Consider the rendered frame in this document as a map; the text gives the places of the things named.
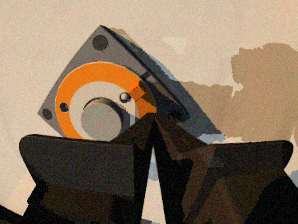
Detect orange round plate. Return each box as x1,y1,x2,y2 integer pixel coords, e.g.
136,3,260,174
56,61,157,140

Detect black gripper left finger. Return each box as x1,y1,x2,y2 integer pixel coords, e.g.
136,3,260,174
19,113,154,224

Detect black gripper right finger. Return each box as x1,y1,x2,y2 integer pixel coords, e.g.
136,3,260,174
153,113,294,224

